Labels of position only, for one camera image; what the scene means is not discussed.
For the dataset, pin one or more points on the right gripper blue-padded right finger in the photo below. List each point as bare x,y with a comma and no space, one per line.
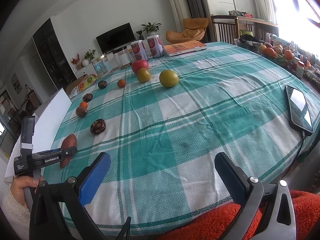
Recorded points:
278,219

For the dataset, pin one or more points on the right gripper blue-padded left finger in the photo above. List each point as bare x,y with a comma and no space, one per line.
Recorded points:
47,220

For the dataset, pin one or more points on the reddish sweet potato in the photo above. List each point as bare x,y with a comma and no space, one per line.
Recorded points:
69,142

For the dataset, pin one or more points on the dark brown water chestnut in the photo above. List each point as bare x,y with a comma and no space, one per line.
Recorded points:
81,111

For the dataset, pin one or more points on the large dark water chestnut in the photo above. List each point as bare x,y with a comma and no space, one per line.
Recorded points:
97,127

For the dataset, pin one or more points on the small orange tangerine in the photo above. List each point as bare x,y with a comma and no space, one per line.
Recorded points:
83,104

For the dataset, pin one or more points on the large yellow-green pear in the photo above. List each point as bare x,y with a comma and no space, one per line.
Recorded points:
168,78

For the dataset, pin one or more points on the white fleece left sleeve forearm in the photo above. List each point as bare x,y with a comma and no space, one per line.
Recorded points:
17,215

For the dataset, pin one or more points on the person's left hand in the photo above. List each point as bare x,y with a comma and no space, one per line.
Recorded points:
18,185

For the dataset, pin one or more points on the white cardboard box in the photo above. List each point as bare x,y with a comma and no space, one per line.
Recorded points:
48,118

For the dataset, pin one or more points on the fruit print snack bag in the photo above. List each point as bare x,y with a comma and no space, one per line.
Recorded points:
81,84

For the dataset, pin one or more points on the far dark water chestnut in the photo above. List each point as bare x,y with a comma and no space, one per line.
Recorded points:
102,84

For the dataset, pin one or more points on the black smartphone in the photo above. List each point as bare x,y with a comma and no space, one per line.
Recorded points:
299,115

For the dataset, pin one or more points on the red flowers in vase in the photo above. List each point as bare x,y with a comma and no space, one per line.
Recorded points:
77,61

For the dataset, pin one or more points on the black glass cabinet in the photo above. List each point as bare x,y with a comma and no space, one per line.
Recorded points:
52,56

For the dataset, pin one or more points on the white tv cabinet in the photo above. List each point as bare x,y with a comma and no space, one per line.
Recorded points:
89,69

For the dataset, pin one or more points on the clear jar gold lid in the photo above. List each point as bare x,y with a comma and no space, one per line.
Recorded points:
102,67

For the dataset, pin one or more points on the small green plant white pot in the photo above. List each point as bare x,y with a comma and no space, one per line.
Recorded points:
88,57

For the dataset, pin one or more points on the teal white plaid tablecloth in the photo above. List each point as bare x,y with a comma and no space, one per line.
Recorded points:
162,141

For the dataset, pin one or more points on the clear jar black lid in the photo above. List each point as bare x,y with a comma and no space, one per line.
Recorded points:
122,57

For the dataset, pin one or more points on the red apple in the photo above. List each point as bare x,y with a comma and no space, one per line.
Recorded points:
140,64

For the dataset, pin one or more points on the black flat television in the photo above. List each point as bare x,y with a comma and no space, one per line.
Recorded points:
115,38

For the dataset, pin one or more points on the left red white canister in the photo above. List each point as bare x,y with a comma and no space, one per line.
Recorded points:
139,50

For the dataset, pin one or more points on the red white canister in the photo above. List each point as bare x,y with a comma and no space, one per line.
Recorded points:
139,50
155,46

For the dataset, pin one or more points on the basket of fruit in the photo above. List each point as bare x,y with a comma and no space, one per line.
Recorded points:
277,54

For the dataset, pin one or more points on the right red white canister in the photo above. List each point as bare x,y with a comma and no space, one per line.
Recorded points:
155,46

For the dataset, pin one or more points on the green potted plant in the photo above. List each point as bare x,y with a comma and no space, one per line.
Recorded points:
151,28

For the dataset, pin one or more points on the orange book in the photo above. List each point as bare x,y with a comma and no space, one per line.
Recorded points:
184,48

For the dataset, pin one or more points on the dark wooden chair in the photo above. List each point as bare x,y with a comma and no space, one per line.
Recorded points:
226,28

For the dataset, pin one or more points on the orange lounge chair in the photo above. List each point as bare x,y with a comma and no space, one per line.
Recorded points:
194,29

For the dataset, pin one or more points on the white standing air conditioner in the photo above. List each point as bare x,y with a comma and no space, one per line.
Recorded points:
180,10

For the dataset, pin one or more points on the grey curtain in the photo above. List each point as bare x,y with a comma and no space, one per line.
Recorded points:
199,9

